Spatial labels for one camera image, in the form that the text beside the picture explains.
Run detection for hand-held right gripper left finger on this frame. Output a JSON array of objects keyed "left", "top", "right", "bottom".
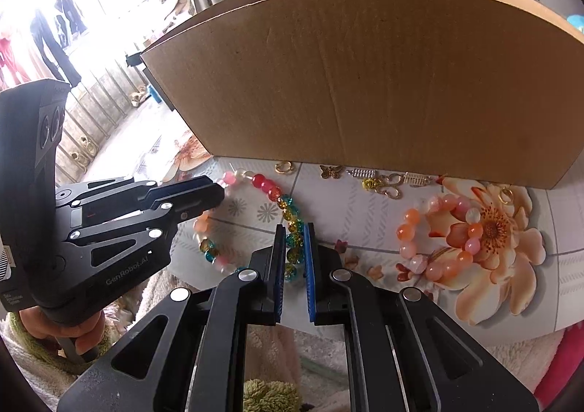
[{"left": 57, "top": 224, "right": 287, "bottom": 412}]

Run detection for hanging black garment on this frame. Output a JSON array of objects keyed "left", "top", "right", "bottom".
[{"left": 32, "top": 6, "right": 82, "bottom": 84}]

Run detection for gold curly charm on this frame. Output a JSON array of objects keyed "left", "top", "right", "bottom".
[{"left": 376, "top": 172, "right": 404, "bottom": 200}]

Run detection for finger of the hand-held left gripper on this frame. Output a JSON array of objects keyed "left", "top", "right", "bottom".
[
  {"left": 68, "top": 185, "right": 226, "bottom": 249},
  {"left": 55, "top": 176, "right": 220, "bottom": 213}
]

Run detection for person's left hand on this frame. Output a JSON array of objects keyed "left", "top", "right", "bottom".
[{"left": 20, "top": 309, "right": 107, "bottom": 355}]

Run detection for hanging red garment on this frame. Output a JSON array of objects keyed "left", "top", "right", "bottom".
[{"left": 0, "top": 33, "right": 23, "bottom": 89}]

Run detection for brown cardboard box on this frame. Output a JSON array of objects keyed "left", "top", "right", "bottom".
[{"left": 141, "top": 0, "right": 584, "bottom": 190}]

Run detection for pink blanket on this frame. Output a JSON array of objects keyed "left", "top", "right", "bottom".
[{"left": 531, "top": 366, "right": 576, "bottom": 412}]

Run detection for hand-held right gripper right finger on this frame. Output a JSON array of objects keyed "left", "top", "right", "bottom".
[{"left": 303, "top": 223, "right": 539, "bottom": 412}]

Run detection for orange pink bead bracelet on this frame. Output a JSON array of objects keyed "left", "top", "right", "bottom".
[{"left": 396, "top": 195, "right": 485, "bottom": 282}]

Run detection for multicolour bead bracelet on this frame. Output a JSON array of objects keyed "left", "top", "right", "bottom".
[{"left": 194, "top": 169, "right": 306, "bottom": 281}]

